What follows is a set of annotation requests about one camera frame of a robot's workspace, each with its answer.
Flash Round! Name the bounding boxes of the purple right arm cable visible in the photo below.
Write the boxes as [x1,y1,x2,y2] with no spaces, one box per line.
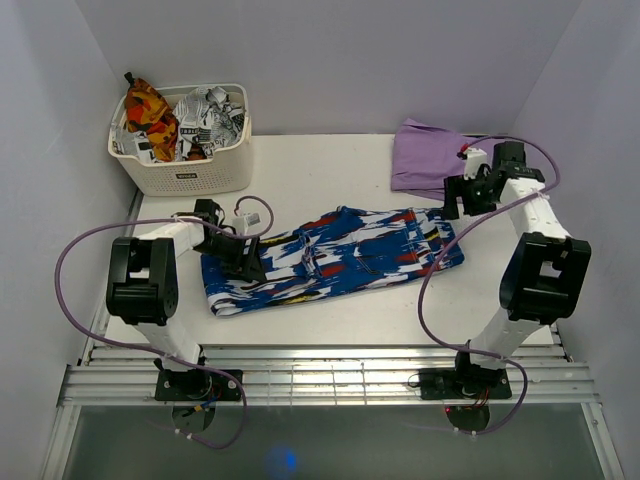
[402,134,561,436]

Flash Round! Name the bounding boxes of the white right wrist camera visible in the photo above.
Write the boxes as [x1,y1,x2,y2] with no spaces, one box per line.
[457,147,489,180]

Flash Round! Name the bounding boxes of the orange camouflage trousers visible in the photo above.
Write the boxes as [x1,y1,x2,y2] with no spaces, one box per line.
[124,72,178,163]

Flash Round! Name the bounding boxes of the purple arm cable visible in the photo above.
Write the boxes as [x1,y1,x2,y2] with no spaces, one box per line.
[402,134,561,436]
[54,195,275,450]

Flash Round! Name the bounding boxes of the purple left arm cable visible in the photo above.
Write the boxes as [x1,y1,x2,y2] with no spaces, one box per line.
[54,195,275,450]

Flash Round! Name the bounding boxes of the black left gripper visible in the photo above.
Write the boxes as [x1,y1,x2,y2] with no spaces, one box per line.
[190,234,265,284]

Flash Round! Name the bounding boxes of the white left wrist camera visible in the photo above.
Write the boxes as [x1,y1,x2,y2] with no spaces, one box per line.
[231,213,261,237]

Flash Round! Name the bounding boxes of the cream perforated laundry basket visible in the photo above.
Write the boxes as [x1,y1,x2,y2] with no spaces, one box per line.
[107,115,254,197]

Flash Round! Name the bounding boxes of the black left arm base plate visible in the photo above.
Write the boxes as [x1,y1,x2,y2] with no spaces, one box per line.
[154,369,243,403]

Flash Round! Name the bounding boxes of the folded purple trousers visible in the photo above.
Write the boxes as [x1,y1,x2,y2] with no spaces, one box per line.
[390,118,474,201]

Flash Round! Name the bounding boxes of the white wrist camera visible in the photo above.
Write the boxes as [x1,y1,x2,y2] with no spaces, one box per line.
[231,213,261,237]
[457,147,489,180]

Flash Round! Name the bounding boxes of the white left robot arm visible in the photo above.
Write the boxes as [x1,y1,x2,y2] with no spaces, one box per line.
[106,199,266,402]

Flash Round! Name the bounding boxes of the black white newsprint trousers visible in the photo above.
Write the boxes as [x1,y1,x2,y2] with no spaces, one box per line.
[110,87,245,163]

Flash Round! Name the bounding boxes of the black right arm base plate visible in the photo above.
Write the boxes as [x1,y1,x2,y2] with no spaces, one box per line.
[408,368,512,400]

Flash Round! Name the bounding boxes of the blue white red patterned trousers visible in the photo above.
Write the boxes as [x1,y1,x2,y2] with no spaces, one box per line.
[201,206,465,317]

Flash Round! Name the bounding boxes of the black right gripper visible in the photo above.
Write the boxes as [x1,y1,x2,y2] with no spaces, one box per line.
[439,172,496,221]

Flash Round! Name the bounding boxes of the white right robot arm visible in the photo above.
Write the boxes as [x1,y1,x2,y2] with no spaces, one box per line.
[443,140,591,398]

